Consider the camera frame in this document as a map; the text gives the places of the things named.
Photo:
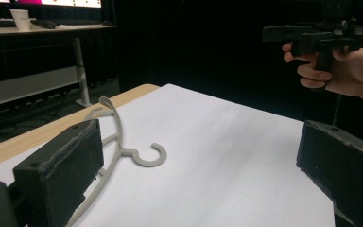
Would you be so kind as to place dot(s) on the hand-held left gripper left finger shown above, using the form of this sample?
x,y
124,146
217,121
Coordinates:
x,y
60,170

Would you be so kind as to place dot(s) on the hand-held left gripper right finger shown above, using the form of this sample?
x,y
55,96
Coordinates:
x,y
343,170

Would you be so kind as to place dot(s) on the grey plastic clothes hanger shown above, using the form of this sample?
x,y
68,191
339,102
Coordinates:
x,y
118,138

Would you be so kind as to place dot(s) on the white-legged office desk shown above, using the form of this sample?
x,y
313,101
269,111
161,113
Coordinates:
x,y
28,85

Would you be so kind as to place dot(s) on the white table sheet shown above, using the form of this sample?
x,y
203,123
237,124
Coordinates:
x,y
217,151

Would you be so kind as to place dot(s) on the black computer mouse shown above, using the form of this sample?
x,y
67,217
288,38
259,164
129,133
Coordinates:
x,y
48,25

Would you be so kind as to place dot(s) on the white paper cup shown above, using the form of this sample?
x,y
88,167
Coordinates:
x,y
21,20

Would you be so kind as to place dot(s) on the computer monitor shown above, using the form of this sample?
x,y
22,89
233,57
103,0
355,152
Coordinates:
x,y
75,2

